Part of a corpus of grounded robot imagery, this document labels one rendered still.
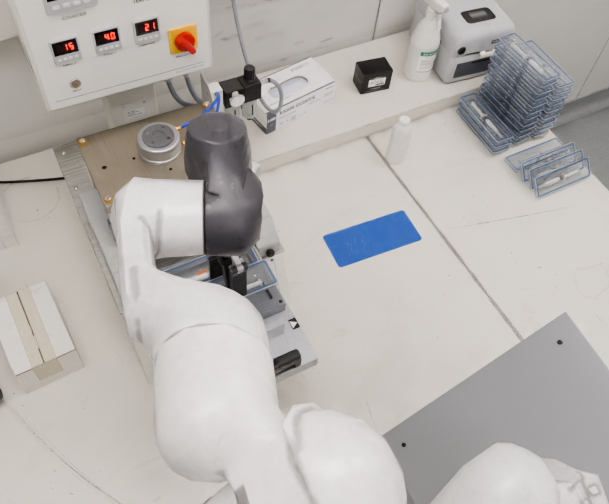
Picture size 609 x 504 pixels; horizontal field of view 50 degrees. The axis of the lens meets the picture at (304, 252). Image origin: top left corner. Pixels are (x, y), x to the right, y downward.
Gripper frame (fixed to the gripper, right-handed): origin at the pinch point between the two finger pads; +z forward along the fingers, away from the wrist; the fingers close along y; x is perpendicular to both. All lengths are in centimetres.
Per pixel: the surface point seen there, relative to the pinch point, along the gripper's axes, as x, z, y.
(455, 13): 94, 12, -57
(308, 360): 8.9, 9.6, 15.9
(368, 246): 42, 32, -12
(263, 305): 5.9, 7.3, 3.5
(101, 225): -14.6, 7.4, -25.5
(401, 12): 91, 24, -76
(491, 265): 67, 32, 6
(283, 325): 7.1, 6.3, 9.2
